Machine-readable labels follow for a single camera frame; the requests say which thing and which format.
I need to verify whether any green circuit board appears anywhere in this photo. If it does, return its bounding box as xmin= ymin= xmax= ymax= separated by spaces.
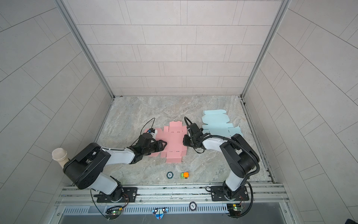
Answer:
xmin=105 ymin=206 xmax=124 ymax=220
xmin=227 ymin=203 xmax=243 ymax=217

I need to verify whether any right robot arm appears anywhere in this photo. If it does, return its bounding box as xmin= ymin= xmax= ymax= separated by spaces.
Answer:
xmin=183 ymin=123 xmax=260 ymax=200

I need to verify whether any pink paper box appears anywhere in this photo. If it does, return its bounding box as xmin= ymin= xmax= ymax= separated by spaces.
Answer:
xmin=149 ymin=121 xmax=187 ymax=163

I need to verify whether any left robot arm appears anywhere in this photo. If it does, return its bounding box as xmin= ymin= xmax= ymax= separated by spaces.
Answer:
xmin=60 ymin=133 xmax=167 ymax=203

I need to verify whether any left green circuit board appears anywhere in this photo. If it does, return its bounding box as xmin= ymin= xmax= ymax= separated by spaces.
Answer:
xmin=105 ymin=206 xmax=124 ymax=220

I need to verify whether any aluminium rail frame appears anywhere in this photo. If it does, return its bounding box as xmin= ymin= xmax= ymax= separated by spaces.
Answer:
xmin=55 ymin=182 xmax=289 ymax=206

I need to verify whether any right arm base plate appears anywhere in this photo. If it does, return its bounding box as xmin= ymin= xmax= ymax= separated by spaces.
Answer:
xmin=206 ymin=186 xmax=249 ymax=202

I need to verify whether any orange green small toy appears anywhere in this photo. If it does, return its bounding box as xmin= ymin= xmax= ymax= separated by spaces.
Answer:
xmin=180 ymin=172 xmax=189 ymax=179

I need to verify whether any light blue paper box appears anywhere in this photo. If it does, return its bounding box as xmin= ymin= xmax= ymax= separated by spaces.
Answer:
xmin=202 ymin=109 xmax=243 ymax=138

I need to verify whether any blue red sticker tag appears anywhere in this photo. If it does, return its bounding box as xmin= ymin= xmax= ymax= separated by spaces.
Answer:
xmin=152 ymin=208 xmax=168 ymax=220

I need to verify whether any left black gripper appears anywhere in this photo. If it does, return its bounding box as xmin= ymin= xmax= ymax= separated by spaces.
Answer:
xmin=142 ymin=140 xmax=168 ymax=156

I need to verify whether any right green circuit board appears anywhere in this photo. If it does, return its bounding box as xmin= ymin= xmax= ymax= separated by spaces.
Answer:
xmin=227 ymin=203 xmax=243 ymax=217

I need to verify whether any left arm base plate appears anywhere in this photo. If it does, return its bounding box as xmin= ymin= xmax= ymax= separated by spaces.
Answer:
xmin=94 ymin=187 xmax=138 ymax=203

